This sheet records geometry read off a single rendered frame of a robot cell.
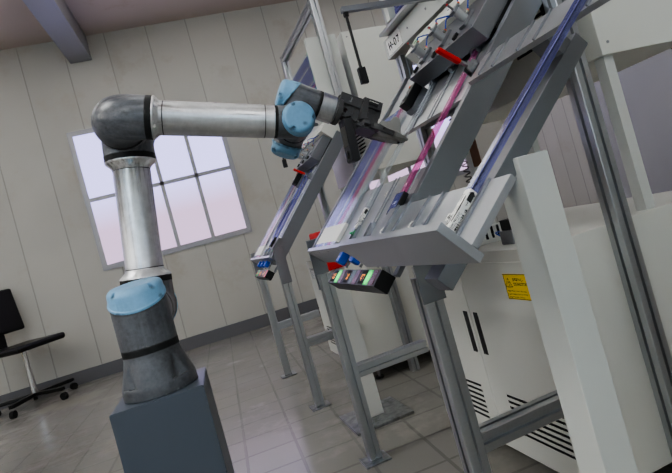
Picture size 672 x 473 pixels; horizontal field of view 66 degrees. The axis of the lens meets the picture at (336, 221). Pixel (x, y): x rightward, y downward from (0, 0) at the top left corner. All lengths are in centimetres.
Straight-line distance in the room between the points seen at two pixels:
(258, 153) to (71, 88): 189
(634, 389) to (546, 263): 61
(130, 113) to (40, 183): 451
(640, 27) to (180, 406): 136
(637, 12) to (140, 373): 141
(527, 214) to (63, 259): 504
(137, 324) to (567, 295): 79
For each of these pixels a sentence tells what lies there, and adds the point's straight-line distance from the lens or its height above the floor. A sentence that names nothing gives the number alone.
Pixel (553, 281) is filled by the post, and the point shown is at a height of 61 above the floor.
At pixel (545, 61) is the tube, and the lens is 78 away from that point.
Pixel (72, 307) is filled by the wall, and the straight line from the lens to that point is 556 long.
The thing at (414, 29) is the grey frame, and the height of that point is 132.
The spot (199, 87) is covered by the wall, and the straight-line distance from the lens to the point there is 565.
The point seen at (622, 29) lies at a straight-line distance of 150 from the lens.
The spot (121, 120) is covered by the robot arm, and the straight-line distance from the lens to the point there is 119.
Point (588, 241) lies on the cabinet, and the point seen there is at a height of 60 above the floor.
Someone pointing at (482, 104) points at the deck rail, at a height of 95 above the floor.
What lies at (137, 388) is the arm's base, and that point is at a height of 58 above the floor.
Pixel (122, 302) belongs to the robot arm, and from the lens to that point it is 113.
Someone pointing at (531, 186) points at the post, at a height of 76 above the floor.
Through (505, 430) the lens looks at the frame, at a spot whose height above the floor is 31.
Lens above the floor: 78
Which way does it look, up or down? 1 degrees up
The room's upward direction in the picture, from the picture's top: 16 degrees counter-clockwise
